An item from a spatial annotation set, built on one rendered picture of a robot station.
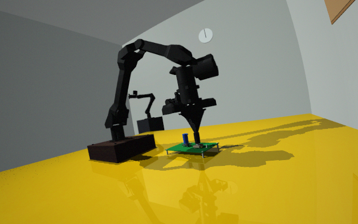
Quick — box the green circuit board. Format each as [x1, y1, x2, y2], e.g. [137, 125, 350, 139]
[165, 132, 219, 158]

